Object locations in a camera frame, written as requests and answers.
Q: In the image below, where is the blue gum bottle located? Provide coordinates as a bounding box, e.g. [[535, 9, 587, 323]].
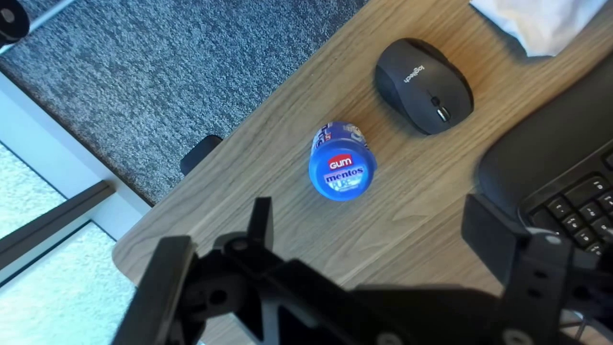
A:
[[307, 120, 380, 202]]

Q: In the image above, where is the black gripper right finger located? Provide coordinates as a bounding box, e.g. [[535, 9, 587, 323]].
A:
[[460, 191, 613, 345]]

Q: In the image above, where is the black desk bracket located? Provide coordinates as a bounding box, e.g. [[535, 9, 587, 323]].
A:
[[179, 131, 227, 177]]

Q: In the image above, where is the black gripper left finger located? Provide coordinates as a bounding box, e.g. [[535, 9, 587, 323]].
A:
[[112, 195, 277, 345]]

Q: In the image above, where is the white crumpled tissue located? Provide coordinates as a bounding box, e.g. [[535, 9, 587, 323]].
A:
[[468, 0, 610, 59]]

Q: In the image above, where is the black computer mouse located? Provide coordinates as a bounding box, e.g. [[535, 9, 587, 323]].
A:
[[372, 36, 476, 135]]

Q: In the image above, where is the black computer keyboard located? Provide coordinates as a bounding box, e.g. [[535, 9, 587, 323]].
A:
[[476, 53, 613, 256]]

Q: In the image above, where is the grey window rail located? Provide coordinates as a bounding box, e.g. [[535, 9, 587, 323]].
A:
[[0, 179, 118, 269]]

